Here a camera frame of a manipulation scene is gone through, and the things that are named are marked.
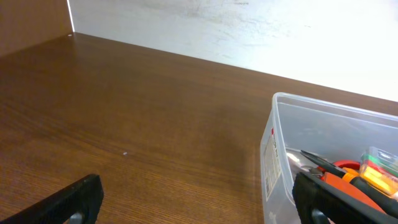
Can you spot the small red-handled cutters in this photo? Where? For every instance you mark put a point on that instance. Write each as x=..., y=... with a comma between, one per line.
x=337, y=167

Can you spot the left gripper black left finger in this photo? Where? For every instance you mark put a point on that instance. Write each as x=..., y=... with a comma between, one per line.
x=83, y=198

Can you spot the clear plastic container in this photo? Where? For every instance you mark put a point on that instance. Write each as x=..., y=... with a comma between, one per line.
x=329, y=130

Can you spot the orange black long-nose pliers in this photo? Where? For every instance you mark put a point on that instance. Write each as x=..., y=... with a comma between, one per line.
x=389, y=205

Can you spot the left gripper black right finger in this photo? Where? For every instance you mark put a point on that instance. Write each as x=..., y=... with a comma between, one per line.
x=319, y=202

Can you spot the clear case of screwdrivers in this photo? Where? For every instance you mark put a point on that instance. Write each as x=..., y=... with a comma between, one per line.
x=379, y=168

